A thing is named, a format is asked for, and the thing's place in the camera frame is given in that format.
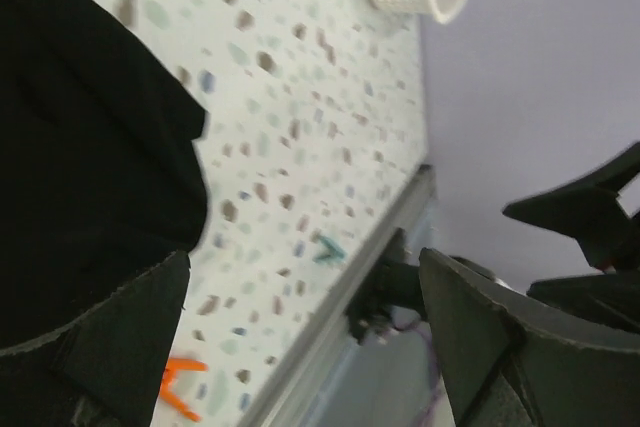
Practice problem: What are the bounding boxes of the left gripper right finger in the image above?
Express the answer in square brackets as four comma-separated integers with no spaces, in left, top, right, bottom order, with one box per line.
[419,248,639,426]

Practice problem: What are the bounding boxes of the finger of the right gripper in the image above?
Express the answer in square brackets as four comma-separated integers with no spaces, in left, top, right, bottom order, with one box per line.
[527,274,639,332]
[502,142,639,267]

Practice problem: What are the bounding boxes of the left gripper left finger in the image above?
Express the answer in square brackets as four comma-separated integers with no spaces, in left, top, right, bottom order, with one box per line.
[1,252,190,426]

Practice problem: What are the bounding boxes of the orange clothespin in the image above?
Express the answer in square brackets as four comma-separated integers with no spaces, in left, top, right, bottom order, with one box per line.
[158,356,209,423]

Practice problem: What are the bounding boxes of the black underwear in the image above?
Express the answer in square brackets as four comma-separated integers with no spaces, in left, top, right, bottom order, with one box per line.
[1,0,208,349]

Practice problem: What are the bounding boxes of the light teal clothespin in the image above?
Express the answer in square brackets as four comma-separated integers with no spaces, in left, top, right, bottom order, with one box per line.
[313,235,346,265]

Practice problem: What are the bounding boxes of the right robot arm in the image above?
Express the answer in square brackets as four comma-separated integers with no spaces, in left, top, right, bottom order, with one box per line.
[347,144,639,340]

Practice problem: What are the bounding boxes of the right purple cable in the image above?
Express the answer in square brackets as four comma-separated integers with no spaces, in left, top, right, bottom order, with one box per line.
[394,316,446,427]

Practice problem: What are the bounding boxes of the aluminium rail frame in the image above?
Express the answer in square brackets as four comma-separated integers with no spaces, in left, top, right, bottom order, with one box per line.
[238,164,433,427]

